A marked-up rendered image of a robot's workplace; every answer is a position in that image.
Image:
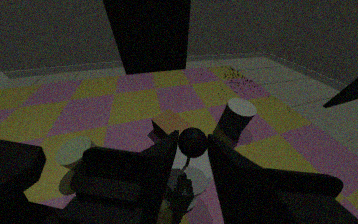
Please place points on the brown rectangular block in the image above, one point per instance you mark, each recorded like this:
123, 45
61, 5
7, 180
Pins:
167, 122

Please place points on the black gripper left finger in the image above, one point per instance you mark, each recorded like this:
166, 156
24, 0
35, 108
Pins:
151, 168

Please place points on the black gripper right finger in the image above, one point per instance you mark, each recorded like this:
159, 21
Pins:
244, 188

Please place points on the black cylinder with grey top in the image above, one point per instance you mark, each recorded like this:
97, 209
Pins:
237, 114

